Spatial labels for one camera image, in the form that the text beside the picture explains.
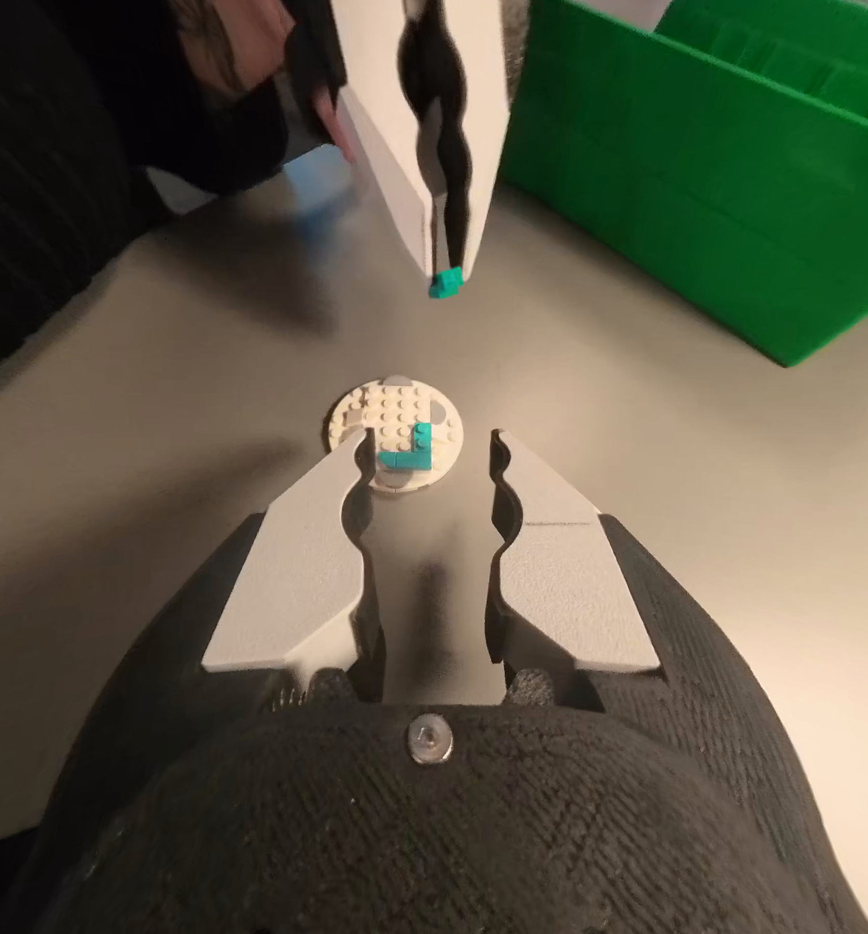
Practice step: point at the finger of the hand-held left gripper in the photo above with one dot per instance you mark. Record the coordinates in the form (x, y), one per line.
(375, 87)
(489, 87)

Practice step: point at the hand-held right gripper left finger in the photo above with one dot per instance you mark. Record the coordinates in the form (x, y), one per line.
(295, 584)

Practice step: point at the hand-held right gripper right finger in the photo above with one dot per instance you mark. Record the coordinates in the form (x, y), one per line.
(573, 584)

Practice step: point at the round white lego plate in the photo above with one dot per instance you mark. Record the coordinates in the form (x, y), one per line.
(397, 408)

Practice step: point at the person's left forearm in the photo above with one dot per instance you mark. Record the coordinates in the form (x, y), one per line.
(186, 131)

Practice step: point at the person's left hand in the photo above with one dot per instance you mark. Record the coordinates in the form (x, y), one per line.
(251, 44)

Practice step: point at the green plastic bin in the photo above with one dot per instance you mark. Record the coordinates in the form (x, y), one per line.
(697, 182)

